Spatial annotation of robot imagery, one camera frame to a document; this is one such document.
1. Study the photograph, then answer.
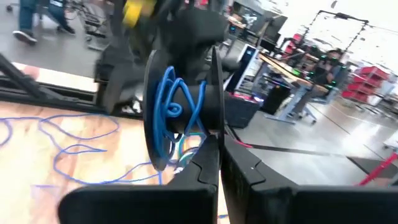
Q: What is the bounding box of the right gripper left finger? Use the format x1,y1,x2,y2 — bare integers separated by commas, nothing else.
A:
58,136,220,224

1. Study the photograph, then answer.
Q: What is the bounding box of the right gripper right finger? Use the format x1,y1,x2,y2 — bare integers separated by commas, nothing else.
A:
221,134,398,224

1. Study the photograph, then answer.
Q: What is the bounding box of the blue filament spool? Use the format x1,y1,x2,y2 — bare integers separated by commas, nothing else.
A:
142,46,226,172

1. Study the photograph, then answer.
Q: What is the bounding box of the long blue cord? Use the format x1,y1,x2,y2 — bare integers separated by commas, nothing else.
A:
0,65,229,218

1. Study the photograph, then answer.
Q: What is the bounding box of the white computer tower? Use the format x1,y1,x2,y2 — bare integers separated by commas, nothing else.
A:
224,43,259,94

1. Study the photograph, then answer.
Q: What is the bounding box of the wood top desk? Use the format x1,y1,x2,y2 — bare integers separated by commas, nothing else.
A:
257,52,331,125

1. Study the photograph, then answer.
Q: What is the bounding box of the black case red top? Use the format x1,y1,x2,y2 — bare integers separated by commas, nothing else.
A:
223,90,261,130

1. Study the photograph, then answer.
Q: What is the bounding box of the red metal bar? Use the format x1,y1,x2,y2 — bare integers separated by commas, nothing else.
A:
357,151,398,187

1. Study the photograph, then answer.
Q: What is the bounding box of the black computer tower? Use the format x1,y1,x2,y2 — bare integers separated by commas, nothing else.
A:
260,83,292,116

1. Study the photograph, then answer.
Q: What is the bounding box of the person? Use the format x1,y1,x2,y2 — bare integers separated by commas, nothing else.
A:
312,49,345,90
12,0,77,45

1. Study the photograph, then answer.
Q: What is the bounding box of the black robot workstation rig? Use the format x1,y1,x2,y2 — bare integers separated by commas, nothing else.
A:
279,9,370,82

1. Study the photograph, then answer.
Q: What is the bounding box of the red bin rack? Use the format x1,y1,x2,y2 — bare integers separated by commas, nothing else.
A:
340,65,391,105

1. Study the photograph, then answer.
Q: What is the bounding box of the yellow cable tag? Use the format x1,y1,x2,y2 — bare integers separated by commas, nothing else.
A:
122,0,157,28

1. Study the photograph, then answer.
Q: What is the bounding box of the green cable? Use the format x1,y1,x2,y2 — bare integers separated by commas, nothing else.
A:
178,133,206,169

